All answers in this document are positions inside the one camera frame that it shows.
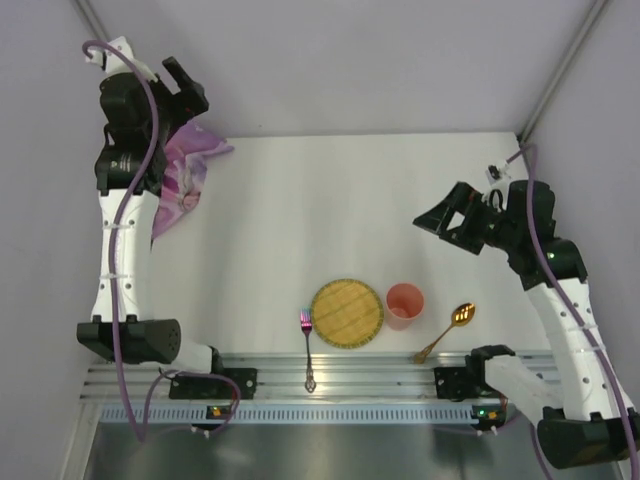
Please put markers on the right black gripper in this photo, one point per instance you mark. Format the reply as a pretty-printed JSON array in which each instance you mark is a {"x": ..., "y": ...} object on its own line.
[{"x": 470, "y": 217}]

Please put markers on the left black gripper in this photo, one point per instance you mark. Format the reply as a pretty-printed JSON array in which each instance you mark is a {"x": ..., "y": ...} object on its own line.
[{"x": 185, "y": 95}]

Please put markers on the pink plastic cup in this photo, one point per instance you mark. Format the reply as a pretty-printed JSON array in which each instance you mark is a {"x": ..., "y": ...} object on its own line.
[{"x": 404, "y": 304}]

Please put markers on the purple princess placemat cloth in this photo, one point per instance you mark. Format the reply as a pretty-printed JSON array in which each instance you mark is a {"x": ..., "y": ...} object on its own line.
[{"x": 188, "y": 153}]

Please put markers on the gold spoon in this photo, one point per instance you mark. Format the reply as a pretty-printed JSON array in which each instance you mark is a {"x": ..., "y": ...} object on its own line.
[{"x": 460, "y": 317}]

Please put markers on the round woven bamboo plate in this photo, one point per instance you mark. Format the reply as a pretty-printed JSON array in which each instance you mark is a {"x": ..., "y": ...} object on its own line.
[{"x": 346, "y": 313}]

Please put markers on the iridescent rainbow fork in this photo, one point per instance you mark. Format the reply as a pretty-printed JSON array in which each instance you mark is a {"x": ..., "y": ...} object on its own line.
[{"x": 307, "y": 328}]

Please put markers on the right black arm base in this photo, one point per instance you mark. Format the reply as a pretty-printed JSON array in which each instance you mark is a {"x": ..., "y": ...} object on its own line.
[{"x": 462, "y": 383}]

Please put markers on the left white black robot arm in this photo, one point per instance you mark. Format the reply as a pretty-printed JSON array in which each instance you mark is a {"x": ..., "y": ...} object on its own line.
[{"x": 143, "y": 115}]

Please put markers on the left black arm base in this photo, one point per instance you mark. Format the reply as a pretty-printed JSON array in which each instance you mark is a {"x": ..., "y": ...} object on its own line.
[{"x": 196, "y": 388}]

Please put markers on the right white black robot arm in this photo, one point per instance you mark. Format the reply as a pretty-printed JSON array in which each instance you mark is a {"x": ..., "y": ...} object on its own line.
[{"x": 588, "y": 418}]

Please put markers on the perforated white cable duct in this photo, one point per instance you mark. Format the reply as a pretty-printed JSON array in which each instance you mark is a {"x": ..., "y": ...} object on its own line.
[{"x": 294, "y": 414}]

